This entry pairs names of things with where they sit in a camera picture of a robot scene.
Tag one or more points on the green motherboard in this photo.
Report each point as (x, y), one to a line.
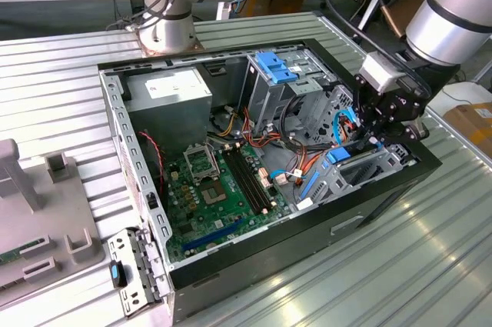
(200, 223)

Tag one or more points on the CPU socket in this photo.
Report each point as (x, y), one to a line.
(213, 193)

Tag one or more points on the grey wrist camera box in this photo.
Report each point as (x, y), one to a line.
(378, 71)

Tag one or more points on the blue expansion slot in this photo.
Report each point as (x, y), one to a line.
(213, 234)

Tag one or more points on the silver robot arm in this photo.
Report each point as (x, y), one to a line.
(165, 34)

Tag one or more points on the blue plastic drive latch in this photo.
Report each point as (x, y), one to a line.
(274, 67)

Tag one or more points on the green RAM stick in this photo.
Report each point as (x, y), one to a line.
(9, 257)

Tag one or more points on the white table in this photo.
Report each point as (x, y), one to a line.
(469, 92)

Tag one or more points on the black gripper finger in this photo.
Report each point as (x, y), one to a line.
(365, 104)
(407, 131)

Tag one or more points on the grey power supply unit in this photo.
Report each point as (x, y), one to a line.
(169, 119)

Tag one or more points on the grey parts rack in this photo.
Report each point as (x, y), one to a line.
(50, 211)

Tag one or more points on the brown cardboard box with label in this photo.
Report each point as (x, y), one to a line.
(469, 123)

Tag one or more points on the black RAM slot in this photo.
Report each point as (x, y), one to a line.
(247, 181)
(242, 182)
(252, 179)
(257, 177)

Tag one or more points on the silver expansion slot retainer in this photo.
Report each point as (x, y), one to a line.
(150, 265)

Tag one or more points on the black PC case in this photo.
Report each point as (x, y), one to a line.
(307, 238)

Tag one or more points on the silver disk bay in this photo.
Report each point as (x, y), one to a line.
(334, 184)

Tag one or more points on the black blue retainer clip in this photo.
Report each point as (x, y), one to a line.
(117, 273)

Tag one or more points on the silver drive cage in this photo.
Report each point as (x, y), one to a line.
(265, 100)

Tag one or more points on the hard disk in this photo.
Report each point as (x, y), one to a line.
(338, 155)

